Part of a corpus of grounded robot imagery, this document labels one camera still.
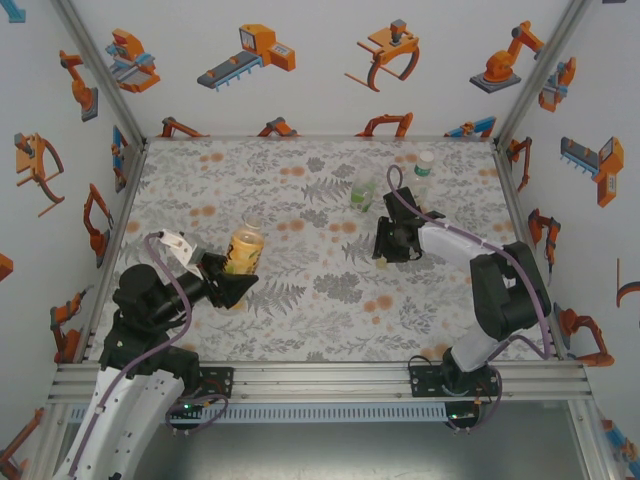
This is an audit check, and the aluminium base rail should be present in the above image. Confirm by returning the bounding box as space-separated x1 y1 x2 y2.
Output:
47 362 589 404

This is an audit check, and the clear bottle white green label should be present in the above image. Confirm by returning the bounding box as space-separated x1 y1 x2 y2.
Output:
403 149 437 207

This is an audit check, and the clear bottle yellow tea label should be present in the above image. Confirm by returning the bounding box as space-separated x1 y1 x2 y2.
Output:
219 216 266 317

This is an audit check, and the aluminium frame post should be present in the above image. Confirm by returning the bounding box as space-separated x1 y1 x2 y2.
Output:
492 0 594 151
49 0 149 151

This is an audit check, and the clear bottle green lime label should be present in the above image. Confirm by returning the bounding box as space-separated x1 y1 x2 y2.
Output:
348 168 379 214

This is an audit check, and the aluminium side rail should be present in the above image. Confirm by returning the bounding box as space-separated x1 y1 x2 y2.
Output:
74 139 149 364
492 139 569 361

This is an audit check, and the grey slotted cable duct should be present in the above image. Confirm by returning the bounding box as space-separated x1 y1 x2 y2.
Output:
69 402 449 425

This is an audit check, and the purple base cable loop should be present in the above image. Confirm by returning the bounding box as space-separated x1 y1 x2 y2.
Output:
164 392 229 437
446 384 504 434

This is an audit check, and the floral table cloth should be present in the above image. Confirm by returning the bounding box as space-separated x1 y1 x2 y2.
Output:
89 137 566 364

